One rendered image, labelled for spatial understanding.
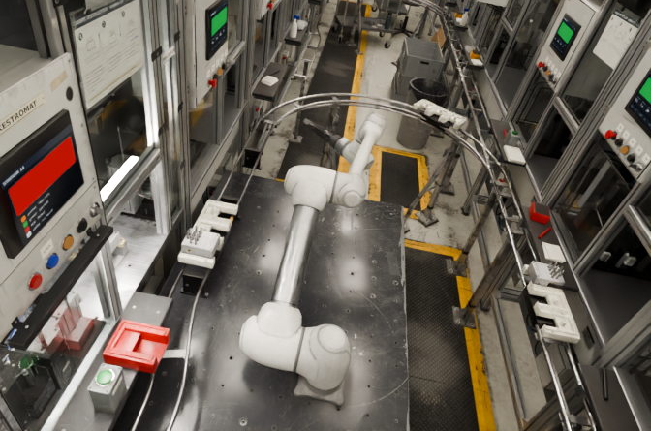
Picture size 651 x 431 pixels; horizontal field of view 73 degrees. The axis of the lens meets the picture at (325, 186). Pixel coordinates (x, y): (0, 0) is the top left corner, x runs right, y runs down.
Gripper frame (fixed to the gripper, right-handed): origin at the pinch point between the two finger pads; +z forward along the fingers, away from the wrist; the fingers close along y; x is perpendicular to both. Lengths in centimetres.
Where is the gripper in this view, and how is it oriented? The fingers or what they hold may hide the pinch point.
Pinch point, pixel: (309, 124)
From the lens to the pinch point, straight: 240.9
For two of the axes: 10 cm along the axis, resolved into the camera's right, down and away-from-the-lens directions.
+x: 6.3, -7.4, 2.3
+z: -7.7, -5.6, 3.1
